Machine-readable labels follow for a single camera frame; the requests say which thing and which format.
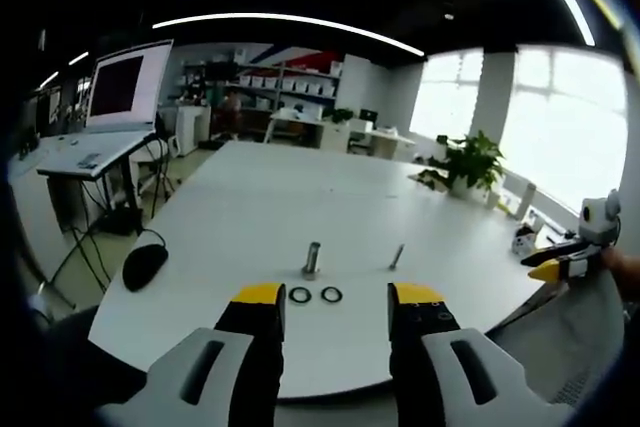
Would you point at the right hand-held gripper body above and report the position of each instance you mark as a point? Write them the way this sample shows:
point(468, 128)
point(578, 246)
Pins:
point(598, 221)

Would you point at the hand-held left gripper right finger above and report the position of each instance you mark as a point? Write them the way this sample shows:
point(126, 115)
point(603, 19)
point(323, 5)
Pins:
point(435, 342)

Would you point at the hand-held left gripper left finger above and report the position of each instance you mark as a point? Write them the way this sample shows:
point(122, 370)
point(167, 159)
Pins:
point(235, 347)

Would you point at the black washer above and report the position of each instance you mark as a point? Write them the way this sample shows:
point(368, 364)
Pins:
point(300, 295)
point(332, 295)

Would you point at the thick threaded stud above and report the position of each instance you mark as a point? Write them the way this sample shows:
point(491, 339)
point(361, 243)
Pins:
point(313, 259)

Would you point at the person's right hand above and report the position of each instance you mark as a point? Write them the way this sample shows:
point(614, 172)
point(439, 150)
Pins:
point(620, 263)

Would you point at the small white box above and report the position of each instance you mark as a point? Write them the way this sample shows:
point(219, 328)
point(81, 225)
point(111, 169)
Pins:
point(523, 243)

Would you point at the grey office chair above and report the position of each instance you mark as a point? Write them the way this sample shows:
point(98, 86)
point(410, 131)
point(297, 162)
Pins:
point(560, 347)

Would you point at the thin metal bolt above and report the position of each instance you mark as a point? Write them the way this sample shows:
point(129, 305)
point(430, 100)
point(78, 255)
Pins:
point(396, 257)

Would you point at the black computer mouse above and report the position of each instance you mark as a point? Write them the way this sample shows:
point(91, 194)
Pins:
point(144, 264)

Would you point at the green potted plant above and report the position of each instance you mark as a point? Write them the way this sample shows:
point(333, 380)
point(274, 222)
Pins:
point(472, 163)

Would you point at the white cabinet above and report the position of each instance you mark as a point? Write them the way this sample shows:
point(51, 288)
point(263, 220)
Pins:
point(192, 129)

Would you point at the white office desk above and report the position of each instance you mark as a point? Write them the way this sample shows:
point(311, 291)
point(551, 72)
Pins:
point(345, 133)

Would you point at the standing desk with black legs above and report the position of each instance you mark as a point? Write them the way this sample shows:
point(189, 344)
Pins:
point(95, 157)

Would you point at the storage shelf with white bins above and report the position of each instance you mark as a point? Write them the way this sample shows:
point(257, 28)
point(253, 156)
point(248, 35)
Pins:
point(280, 92)

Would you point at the large monitor screen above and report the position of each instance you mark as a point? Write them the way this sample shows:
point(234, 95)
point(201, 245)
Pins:
point(127, 85)

